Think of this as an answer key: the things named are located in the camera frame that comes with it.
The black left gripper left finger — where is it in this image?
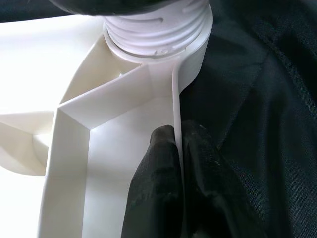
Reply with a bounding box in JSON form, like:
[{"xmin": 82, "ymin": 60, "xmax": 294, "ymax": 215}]
[{"xmin": 120, "ymin": 124, "xmax": 186, "ymax": 238}]

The white plastic children table top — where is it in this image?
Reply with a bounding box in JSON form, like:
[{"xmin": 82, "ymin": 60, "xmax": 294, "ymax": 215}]
[{"xmin": 0, "ymin": 9, "xmax": 214, "ymax": 238}]

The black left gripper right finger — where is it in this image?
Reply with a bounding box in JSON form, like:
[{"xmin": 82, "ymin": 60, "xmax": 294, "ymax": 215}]
[{"xmin": 182, "ymin": 119, "xmax": 269, "ymax": 238}]

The black cloth table cover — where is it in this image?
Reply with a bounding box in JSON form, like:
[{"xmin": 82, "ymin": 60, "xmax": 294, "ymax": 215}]
[{"xmin": 0, "ymin": 0, "xmax": 317, "ymax": 238}]

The white plastic table leg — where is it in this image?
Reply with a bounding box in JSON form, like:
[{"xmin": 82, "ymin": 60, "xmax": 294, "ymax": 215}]
[{"xmin": 103, "ymin": 0, "xmax": 211, "ymax": 58}]

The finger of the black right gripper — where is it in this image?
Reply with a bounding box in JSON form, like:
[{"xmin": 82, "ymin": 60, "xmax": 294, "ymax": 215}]
[{"xmin": 48, "ymin": 0, "xmax": 206, "ymax": 17}]

